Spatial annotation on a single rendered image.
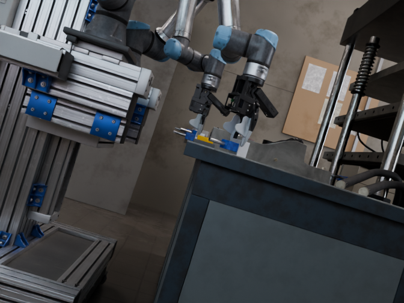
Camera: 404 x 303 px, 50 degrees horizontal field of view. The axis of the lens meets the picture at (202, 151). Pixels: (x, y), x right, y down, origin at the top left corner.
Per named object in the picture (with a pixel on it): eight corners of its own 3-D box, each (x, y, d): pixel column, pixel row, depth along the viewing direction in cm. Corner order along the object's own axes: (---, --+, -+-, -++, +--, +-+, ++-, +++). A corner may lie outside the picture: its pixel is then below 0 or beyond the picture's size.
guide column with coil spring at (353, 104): (307, 243, 259) (373, 35, 259) (305, 241, 265) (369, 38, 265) (315, 246, 259) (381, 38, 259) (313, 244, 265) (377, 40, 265)
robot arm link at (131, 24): (112, 43, 202) (121, 15, 202) (135, 54, 211) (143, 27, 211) (126, 44, 193) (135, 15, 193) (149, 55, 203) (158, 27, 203)
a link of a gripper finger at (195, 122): (185, 133, 176) (192, 112, 178) (199, 137, 176) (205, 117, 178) (185, 131, 173) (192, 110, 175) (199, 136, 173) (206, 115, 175)
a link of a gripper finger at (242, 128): (228, 142, 132) (234, 113, 134) (244, 147, 135) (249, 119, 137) (234, 141, 130) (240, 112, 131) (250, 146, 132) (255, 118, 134)
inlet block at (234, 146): (210, 148, 130) (216, 131, 130) (202, 146, 134) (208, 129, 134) (244, 159, 136) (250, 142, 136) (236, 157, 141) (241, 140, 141)
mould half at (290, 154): (207, 148, 171) (217, 116, 171) (205, 148, 197) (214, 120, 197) (327, 186, 172) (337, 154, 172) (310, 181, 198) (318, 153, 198)
